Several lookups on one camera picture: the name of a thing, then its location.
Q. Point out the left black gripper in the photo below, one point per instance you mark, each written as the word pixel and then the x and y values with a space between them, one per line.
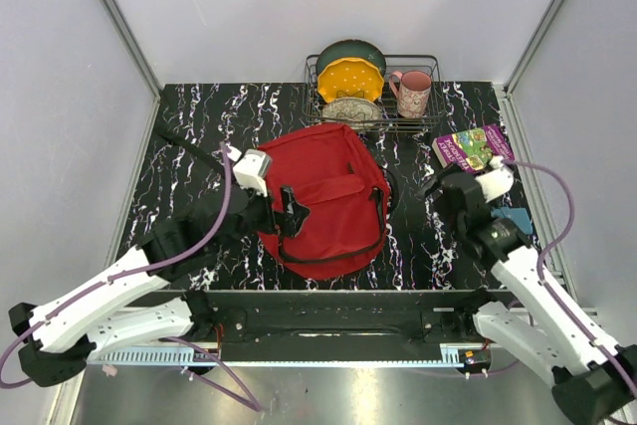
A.
pixel 288 223

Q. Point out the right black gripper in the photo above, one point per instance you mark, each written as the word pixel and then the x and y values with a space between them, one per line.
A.
pixel 430 187

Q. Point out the purple treehouse paperback book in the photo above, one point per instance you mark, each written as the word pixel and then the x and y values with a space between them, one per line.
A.
pixel 472 149

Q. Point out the red student backpack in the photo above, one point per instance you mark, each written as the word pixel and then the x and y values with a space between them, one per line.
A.
pixel 333 173

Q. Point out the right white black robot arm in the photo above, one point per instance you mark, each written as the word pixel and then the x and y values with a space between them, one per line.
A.
pixel 590 374

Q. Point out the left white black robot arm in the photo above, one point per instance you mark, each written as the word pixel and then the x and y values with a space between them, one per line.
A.
pixel 56 341

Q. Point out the blue card wallet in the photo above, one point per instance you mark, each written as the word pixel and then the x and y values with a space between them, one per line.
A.
pixel 520 216

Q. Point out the pink patterned mug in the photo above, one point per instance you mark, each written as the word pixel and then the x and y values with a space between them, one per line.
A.
pixel 412 90

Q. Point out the grey patterned small plate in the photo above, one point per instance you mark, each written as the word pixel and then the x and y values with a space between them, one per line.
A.
pixel 358 113

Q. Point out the yellow dotted plate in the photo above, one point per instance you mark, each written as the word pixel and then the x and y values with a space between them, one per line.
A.
pixel 350 78

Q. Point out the dark green plate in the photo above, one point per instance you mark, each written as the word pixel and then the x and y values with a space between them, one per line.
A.
pixel 351 48

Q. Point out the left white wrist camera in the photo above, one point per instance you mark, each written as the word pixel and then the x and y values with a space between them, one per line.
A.
pixel 251 169

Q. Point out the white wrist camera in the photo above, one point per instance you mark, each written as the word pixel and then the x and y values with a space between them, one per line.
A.
pixel 497 181
pixel 251 169

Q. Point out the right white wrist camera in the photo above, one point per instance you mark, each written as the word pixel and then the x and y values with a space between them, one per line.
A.
pixel 497 181

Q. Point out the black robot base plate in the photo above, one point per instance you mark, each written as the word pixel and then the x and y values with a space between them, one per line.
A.
pixel 243 316

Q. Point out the aluminium frame rail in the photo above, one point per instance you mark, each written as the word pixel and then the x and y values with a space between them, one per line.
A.
pixel 126 35

